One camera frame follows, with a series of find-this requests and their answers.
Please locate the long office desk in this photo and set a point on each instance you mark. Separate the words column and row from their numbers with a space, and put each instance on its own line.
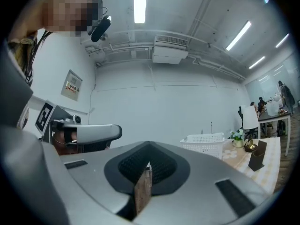
column 274, row 119

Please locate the yellow plaid shirt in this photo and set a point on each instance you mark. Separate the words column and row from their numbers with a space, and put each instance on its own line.
column 22, row 48

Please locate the person's head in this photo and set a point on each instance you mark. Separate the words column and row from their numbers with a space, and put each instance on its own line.
column 65, row 10

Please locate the long ceiling light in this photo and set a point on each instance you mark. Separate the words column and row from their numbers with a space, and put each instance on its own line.
column 140, row 3
column 282, row 40
column 256, row 62
column 238, row 35

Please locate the black office chair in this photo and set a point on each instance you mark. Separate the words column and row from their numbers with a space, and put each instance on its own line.
column 240, row 112

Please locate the person's left hand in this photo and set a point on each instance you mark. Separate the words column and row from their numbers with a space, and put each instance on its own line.
column 63, row 146

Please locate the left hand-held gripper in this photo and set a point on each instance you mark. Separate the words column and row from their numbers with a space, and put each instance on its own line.
column 44, row 118

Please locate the potted blue white flowers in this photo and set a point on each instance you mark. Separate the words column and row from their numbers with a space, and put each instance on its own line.
column 237, row 137

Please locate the beige floral table runner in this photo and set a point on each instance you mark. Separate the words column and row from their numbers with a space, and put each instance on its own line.
column 230, row 155

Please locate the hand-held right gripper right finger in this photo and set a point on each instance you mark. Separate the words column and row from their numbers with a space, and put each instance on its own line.
column 211, row 172

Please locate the dark brown square holder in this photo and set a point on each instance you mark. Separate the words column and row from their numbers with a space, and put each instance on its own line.
column 257, row 157

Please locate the grey wall electrical panel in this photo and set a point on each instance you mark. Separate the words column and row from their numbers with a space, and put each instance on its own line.
column 71, row 85

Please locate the white shade table lamp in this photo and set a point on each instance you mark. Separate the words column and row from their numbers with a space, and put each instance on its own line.
column 250, row 117

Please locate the beige checked tablecloth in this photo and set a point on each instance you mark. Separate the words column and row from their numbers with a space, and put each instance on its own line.
column 269, row 172

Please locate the white square box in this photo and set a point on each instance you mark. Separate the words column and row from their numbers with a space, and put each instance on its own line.
column 273, row 108

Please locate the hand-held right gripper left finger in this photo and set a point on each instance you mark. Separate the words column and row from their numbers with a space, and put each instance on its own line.
column 82, row 184

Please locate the white ceiling pipes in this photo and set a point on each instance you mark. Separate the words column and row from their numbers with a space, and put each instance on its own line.
column 220, row 67

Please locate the white ceiling air conditioner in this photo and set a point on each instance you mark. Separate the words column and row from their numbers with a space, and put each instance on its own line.
column 170, row 53

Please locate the white plastic laundry basket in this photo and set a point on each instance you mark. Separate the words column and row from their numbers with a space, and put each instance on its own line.
column 204, row 144

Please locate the black head-worn camera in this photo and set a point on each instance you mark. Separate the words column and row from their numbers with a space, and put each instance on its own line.
column 100, row 29

